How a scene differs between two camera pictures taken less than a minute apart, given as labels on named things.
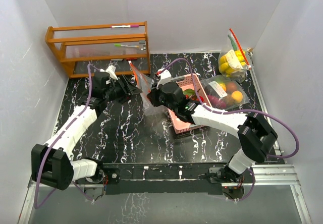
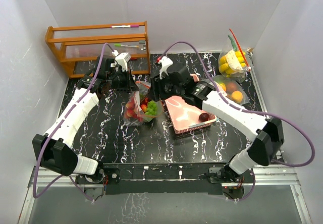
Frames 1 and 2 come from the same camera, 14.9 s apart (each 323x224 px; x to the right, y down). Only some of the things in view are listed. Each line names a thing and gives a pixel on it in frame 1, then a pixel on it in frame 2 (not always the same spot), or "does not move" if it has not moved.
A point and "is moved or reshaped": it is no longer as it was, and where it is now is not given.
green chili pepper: [233, 42] does not move
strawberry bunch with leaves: [190, 94] is moved or reshaped
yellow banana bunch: [224, 66] does not move
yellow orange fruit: [236, 96] does not move
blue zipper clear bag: [224, 93] does not move
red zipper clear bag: [145, 82] to [140, 108]
